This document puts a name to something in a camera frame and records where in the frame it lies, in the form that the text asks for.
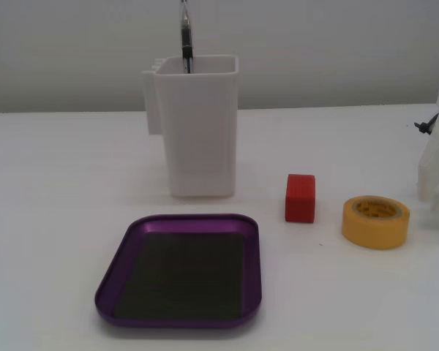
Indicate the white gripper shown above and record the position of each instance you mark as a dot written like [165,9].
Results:
[432,166]

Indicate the white plastic pen holder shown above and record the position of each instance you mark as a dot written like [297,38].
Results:
[205,146]

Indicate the yellow tape roll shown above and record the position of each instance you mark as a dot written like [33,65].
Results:
[373,235]

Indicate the red plastic block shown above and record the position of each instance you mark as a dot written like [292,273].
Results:
[300,199]

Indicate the black and silver pen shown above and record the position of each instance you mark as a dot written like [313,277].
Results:
[186,36]

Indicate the purple metal tray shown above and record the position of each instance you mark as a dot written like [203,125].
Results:
[175,278]

